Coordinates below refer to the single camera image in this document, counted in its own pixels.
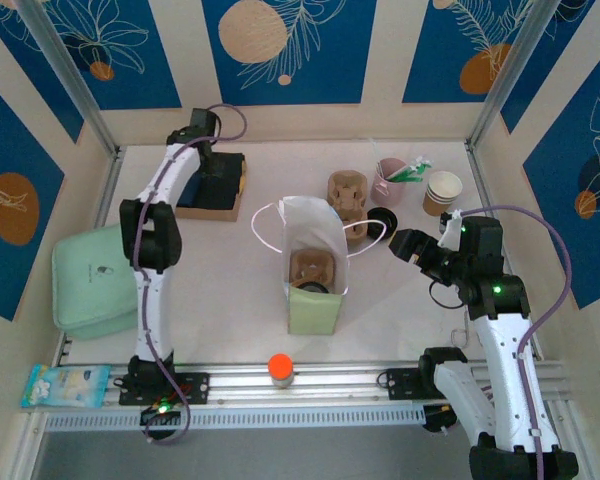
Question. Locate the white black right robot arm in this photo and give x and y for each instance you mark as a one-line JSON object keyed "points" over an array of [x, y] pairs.
{"points": [[505, 360]]}

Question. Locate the brown pulp cup carrier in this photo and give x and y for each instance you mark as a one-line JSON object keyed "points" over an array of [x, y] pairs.
{"points": [[312, 265], [347, 195]]}

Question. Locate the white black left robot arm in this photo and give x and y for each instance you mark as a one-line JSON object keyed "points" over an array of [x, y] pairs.
{"points": [[155, 310]]}

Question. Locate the pink holder cup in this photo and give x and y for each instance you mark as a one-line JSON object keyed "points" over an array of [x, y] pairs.
{"points": [[387, 192]]}

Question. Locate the aluminium table edge rail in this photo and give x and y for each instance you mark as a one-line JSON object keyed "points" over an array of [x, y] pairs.
{"points": [[482, 180], [109, 190]]}

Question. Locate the green white wrapped straw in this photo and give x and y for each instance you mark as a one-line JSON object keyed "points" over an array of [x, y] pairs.
{"points": [[422, 162], [405, 174]]}

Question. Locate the mint green zip pouch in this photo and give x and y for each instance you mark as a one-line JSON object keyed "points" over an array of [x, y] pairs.
{"points": [[95, 280]]}

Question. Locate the aluminium frame post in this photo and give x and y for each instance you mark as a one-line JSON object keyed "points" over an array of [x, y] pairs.
{"points": [[515, 75], [65, 75]]}

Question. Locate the dark blue napkin stack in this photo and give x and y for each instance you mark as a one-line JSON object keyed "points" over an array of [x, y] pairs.
{"points": [[225, 197]]}

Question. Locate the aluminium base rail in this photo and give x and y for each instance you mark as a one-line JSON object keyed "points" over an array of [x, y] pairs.
{"points": [[330, 385]]}

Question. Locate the white green paper bag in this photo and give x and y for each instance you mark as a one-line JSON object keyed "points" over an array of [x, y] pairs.
{"points": [[312, 315]]}

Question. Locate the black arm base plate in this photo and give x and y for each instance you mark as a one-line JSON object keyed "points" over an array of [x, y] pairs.
{"points": [[196, 387], [400, 382]]}

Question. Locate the brown paper cup stack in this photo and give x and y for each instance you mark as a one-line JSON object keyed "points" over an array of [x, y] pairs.
{"points": [[442, 197]]}

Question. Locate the light blue snack packet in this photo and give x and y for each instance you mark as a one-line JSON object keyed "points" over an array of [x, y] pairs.
{"points": [[65, 387]]}

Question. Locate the orange capped small bottle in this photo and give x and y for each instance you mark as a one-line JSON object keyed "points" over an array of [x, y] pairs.
{"points": [[280, 366]]}

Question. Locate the brown cardboard napkin tray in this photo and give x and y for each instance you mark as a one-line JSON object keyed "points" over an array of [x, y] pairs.
{"points": [[210, 215]]}

